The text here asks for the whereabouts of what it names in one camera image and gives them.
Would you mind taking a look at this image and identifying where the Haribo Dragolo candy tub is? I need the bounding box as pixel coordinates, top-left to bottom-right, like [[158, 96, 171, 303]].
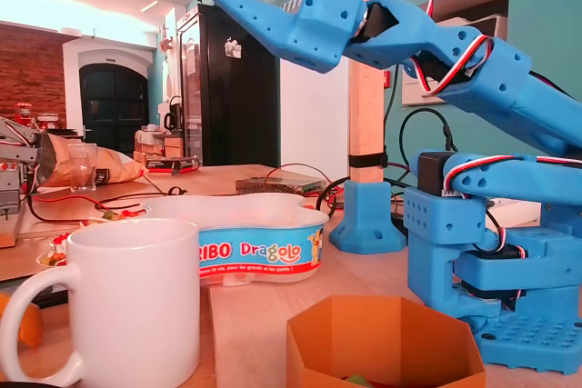
[[143, 193, 330, 288]]

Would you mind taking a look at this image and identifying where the white fridge magnet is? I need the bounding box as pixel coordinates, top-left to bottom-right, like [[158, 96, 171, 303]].
[[224, 36, 243, 60]]

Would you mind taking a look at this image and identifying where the black fridge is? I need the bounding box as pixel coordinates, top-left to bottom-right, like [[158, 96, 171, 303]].
[[176, 4, 281, 169]]

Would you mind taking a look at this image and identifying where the black kettle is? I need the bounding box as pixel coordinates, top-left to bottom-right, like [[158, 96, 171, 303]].
[[162, 95, 185, 133]]

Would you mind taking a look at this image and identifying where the white printer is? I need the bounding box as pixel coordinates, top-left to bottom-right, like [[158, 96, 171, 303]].
[[402, 14, 508, 107]]

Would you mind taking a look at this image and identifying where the metal mesh power supply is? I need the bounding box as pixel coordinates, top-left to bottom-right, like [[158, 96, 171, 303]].
[[235, 174, 326, 196]]

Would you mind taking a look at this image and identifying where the red black flat box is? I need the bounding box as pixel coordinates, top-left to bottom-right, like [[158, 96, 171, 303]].
[[145, 155, 201, 175]]

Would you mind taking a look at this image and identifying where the dark arched door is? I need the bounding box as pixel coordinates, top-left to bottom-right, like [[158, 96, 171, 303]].
[[79, 64, 150, 155]]

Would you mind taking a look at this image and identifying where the brown chip bag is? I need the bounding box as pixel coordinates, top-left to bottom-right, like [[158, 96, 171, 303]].
[[26, 132, 149, 188]]

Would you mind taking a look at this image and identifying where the clear drinking glass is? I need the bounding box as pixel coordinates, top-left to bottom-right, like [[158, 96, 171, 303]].
[[66, 142, 99, 194]]

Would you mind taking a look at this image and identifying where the white power strip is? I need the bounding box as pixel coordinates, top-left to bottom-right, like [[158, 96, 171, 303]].
[[488, 198, 543, 228]]

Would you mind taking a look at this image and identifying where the white ceramic mug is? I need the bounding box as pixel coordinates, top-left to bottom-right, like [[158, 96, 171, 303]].
[[0, 218, 201, 388]]

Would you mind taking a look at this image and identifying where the large light wooden board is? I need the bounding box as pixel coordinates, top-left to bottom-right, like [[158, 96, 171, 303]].
[[207, 219, 582, 388]]

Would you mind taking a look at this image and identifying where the clear lid with gummies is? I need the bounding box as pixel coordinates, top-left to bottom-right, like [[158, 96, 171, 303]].
[[35, 206, 152, 270]]

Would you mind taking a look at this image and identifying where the orange hexagonal cup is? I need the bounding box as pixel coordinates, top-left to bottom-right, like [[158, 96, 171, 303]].
[[286, 295, 487, 388]]

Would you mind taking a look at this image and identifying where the hanging wall ornament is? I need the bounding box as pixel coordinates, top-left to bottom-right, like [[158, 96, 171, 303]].
[[158, 24, 175, 54]]

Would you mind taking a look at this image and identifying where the wooden post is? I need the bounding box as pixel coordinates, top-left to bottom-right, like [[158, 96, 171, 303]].
[[348, 0, 386, 184]]

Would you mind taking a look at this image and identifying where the wrist servo cable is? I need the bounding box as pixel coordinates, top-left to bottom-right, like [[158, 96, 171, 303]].
[[411, 35, 495, 97]]

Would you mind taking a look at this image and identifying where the black strap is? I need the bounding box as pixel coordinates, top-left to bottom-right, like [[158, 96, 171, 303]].
[[348, 154, 388, 169]]

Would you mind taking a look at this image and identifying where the red wire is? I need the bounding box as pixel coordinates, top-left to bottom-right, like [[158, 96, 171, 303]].
[[266, 163, 351, 207], [26, 194, 151, 224]]

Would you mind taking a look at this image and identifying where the black looped wall cable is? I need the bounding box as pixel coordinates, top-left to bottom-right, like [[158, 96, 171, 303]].
[[398, 108, 458, 166]]

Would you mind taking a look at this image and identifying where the black power cable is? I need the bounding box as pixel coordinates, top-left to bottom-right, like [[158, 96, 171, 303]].
[[316, 177, 354, 215]]

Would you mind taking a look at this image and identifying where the blue post base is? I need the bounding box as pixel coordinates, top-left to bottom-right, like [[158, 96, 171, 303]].
[[329, 180, 407, 255]]

